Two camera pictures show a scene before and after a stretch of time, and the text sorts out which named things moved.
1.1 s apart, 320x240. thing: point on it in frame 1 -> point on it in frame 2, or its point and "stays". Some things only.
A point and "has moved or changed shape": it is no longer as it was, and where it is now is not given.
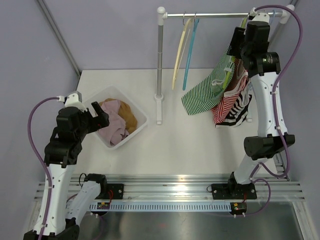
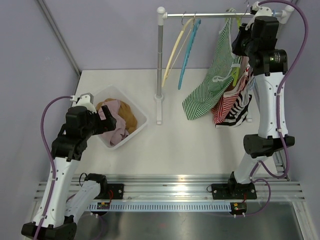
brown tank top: [126, 112] stays
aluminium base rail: [165, 188] stays
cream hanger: [182, 42] has moved or changed shape
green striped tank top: [203, 97] has moved or changed shape
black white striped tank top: [237, 114] stays
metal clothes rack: [163, 15] stays
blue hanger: [196, 22] has moved or changed shape
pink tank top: [115, 132] stays
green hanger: [227, 79] -> [236, 71]
